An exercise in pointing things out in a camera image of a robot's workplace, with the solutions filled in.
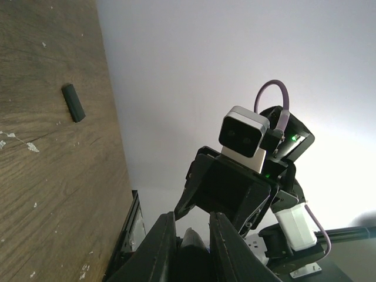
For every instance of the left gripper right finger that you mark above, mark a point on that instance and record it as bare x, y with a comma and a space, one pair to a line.
232, 258

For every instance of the black remote control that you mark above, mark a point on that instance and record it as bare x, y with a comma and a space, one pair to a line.
193, 261

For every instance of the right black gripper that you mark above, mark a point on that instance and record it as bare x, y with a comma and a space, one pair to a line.
216, 183

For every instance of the black remote battery cover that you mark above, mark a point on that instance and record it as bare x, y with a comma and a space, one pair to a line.
73, 103

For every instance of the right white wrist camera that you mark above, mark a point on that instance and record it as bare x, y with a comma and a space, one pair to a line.
241, 134

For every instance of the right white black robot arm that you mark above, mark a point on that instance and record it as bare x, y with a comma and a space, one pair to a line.
283, 240

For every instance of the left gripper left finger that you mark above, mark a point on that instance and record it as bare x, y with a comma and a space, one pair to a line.
153, 260

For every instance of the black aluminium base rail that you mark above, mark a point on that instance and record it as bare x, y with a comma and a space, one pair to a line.
132, 234

